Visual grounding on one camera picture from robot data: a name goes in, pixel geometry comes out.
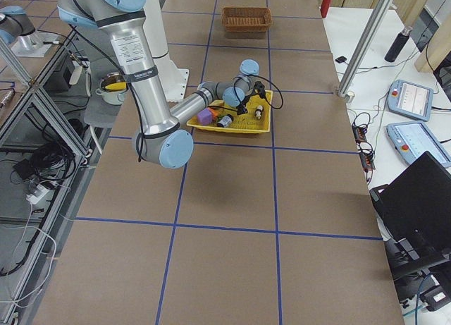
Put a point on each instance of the black laptop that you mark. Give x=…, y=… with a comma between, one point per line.
x=416, y=207

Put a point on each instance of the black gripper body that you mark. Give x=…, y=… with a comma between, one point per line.
x=243, y=102

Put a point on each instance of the orange toy piece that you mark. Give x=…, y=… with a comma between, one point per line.
x=213, y=112

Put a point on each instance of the purple cube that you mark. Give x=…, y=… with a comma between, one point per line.
x=205, y=117

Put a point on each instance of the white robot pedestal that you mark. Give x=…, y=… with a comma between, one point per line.
x=173, y=79

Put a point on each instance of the red bottle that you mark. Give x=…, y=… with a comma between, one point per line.
x=325, y=5

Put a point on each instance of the black water bottle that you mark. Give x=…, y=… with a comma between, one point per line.
x=398, y=44

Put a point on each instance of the lower teach pendant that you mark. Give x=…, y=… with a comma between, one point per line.
x=412, y=139

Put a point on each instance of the white pot with corn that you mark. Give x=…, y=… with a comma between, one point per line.
x=112, y=88

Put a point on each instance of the teach pendant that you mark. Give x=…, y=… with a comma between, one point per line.
x=410, y=100
x=412, y=139

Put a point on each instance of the yellow plastic basket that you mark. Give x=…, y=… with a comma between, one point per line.
x=245, y=123

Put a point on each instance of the upper teach pendant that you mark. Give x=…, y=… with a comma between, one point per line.
x=410, y=100

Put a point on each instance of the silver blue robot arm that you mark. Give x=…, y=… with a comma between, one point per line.
x=160, y=140
x=18, y=31

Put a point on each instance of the black orange power strip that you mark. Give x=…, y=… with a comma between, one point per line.
x=364, y=147

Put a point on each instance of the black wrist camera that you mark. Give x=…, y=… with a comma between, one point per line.
x=260, y=89

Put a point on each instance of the brown wicker basket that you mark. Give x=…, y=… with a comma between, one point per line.
x=246, y=19

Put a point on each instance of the small black device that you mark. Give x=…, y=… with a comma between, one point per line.
x=341, y=59

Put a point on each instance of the aluminium frame post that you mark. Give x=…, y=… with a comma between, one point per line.
x=370, y=30

